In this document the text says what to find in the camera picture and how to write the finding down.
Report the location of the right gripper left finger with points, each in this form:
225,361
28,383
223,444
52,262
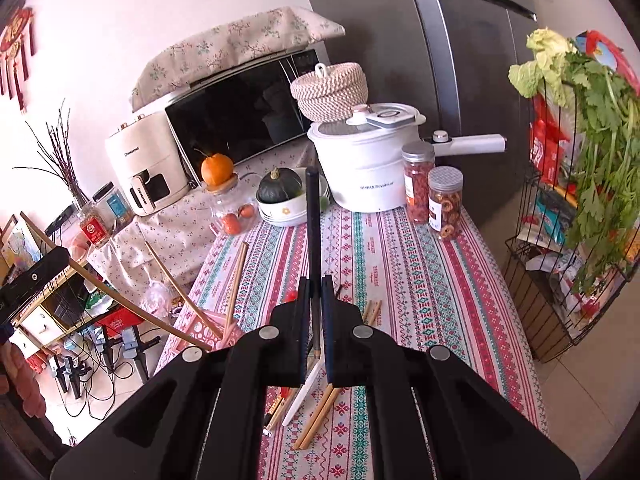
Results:
200,416

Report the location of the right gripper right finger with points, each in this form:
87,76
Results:
430,415

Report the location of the black chopstick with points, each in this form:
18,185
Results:
273,411
314,253

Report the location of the pink plastic utensil basket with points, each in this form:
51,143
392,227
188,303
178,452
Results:
191,324

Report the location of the white plastic spoon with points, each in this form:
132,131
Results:
301,393

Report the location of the bamboo chopsticks pair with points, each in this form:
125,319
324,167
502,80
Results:
371,312

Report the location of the person right hand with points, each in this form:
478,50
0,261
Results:
20,375

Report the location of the patterned striped tablecloth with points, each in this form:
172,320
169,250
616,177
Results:
433,292

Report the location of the floral side table cloth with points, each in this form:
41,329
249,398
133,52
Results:
178,237

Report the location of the glass jar with tomatoes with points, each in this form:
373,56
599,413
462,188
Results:
233,207

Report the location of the red label glass jar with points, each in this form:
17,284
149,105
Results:
93,226

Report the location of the short jar dried slices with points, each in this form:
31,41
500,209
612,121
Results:
445,185

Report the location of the blue label clear container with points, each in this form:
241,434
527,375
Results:
112,208

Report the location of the dark green squash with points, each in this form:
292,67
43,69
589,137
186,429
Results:
280,185

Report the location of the orange tangerine on jar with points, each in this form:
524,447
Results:
216,169

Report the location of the cream air fryer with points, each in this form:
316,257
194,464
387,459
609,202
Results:
147,164

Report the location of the tall jar red dried fruit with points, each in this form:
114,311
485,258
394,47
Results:
419,160

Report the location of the white electric cooking pot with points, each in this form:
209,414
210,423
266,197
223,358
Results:
361,156

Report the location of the dried twig branches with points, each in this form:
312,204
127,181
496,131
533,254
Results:
55,152

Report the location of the black microwave oven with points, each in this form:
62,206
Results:
243,113

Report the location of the woven lidded basket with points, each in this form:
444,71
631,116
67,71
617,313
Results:
330,92

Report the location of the green leafy vegetables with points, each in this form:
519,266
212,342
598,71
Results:
590,83

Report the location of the grey refrigerator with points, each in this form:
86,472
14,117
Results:
450,59

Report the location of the floral cloth microwave cover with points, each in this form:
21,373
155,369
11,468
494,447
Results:
226,46

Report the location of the black wire storage rack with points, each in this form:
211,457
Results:
544,264

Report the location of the white ceramic bowl green handle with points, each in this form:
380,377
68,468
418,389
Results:
292,212

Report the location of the red wall ornament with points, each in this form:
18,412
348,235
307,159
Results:
18,46

